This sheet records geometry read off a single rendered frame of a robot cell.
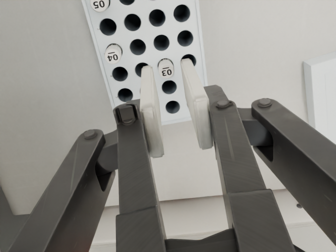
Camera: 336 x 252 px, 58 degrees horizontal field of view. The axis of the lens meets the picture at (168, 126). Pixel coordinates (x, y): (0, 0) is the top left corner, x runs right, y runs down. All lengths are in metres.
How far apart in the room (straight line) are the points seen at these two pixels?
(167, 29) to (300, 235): 0.26
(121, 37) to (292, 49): 0.16
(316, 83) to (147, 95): 0.20
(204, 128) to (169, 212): 0.25
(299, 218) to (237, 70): 0.19
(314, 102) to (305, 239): 0.15
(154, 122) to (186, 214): 0.25
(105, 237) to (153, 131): 0.24
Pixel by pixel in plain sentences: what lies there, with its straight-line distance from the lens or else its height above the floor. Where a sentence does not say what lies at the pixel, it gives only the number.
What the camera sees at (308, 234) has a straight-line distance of 0.38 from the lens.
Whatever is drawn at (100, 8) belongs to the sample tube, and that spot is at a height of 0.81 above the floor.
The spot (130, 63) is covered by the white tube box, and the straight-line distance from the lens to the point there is 0.25.
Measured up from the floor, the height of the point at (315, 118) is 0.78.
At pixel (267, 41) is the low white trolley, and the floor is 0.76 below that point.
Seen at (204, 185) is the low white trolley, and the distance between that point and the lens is 0.37.
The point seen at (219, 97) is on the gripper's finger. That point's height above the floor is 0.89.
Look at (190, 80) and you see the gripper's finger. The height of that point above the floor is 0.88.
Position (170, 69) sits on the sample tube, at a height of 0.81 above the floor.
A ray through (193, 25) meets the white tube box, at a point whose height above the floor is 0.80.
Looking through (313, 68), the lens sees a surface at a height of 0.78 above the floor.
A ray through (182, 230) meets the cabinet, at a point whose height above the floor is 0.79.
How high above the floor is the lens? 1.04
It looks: 61 degrees down
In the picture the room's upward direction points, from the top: 173 degrees clockwise
